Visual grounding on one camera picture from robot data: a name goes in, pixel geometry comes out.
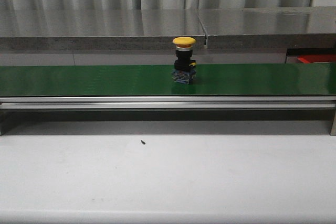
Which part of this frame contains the yellow mushroom push button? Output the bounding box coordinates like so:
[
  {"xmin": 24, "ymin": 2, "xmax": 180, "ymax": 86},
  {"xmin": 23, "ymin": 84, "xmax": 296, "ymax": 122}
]
[{"xmin": 172, "ymin": 37, "xmax": 196, "ymax": 84}]

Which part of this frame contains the grey counter right section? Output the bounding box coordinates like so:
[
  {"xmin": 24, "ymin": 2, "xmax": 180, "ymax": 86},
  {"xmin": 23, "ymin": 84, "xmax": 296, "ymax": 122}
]
[{"xmin": 198, "ymin": 6, "xmax": 335, "ymax": 63}]

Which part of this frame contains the grey counter section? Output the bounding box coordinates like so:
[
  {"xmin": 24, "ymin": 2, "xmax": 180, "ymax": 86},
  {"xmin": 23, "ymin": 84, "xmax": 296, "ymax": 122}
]
[
  {"xmin": 1, "ymin": 9, "xmax": 206, "ymax": 56},
  {"xmin": 198, "ymin": 6, "xmax": 335, "ymax": 63}
]

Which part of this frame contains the green conveyor belt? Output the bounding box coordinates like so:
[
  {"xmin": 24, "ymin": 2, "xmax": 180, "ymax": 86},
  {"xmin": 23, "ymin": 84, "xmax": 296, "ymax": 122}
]
[{"xmin": 1, "ymin": 63, "xmax": 335, "ymax": 97}]

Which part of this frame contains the red plastic tray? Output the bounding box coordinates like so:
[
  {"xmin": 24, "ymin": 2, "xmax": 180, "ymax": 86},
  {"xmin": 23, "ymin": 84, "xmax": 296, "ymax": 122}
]
[{"xmin": 298, "ymin": 55, "xmax": 336, "ymax": 63}]

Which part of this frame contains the grey counter left section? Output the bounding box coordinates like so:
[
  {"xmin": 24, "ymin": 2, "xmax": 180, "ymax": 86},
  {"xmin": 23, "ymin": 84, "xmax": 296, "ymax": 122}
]
[{"xmin": 1, "ymin": 9, "xmax": 206, "ymax": 56}]

